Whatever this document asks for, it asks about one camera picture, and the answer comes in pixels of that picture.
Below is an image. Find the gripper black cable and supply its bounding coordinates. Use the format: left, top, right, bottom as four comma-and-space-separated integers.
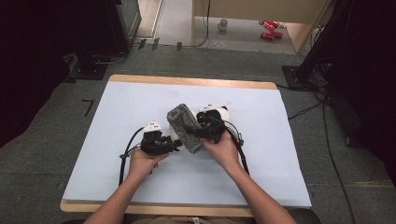
214, 116, 250, 175
118, 126, 148, 188

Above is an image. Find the black hanging cable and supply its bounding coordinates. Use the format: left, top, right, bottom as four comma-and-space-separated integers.
180, 0, 211, 49

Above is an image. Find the person's right hand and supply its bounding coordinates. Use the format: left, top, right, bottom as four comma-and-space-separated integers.
200, 133, 244, 175

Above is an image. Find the black flat stand base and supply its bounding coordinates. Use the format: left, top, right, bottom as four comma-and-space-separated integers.
67, 52, 109, 81

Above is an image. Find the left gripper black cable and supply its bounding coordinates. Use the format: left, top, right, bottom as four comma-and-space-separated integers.
118, 126, 148, 188

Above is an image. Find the person's left hand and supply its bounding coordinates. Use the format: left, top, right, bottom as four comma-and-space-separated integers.
128, 148, 171, 180

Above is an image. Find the beige wooden desk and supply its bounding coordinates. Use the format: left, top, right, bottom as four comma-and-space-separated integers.
191, 0, 331, 54

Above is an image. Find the grey fluffy towel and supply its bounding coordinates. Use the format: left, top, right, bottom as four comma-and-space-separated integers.
166, 103, 206, 155

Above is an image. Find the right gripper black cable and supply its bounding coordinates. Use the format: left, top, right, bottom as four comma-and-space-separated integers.
214, 116, 250, 175

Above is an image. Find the wooden table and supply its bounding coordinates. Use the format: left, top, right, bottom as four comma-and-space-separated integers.
59, 74, 312, 218

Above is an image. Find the black metal stand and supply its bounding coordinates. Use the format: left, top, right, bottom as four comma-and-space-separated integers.
281, 0, 354, 91

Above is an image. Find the long black floor cable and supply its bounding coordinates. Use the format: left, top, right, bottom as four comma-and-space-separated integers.
321, 102, 357, 224

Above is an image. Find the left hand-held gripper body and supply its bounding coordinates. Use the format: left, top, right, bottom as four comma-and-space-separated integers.
139, 121, 174, 157

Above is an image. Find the black cabinet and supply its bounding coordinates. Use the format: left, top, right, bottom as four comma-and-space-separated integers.
106, 0, 143, 54

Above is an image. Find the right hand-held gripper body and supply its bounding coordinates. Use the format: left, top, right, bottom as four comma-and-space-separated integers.
196, 101, 233, 144

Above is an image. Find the person's beige clothing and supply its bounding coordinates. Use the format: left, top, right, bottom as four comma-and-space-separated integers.
122, 214, 260, 224

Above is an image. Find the pale blue table mat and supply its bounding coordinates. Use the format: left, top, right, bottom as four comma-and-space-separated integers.
62, 80, 312, 208

